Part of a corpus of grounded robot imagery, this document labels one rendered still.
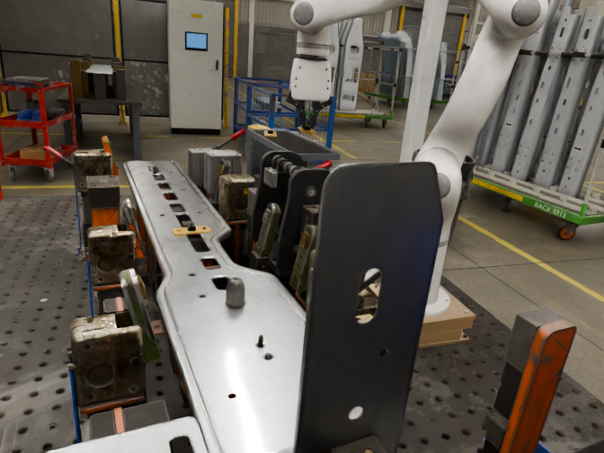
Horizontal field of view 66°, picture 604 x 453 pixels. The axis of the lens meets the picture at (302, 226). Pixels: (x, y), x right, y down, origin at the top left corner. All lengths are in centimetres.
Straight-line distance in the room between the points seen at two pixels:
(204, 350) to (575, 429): 85
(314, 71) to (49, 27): 763
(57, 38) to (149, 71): 142
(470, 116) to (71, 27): 785
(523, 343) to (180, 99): 748
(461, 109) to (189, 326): 78
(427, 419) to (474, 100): 71
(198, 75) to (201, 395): 730
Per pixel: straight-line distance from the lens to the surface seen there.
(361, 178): 33
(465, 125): 117
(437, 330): 130
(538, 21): 110
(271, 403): 61
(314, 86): 121
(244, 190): 124
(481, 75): 116
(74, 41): 862
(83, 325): 70
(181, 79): 777
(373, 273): 73
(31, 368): 124
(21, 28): 873
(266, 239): 98
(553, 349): 49
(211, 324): 75
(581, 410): 130
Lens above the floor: 141
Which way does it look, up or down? 21 degrees down
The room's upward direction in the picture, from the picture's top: 5 degrees clockwise
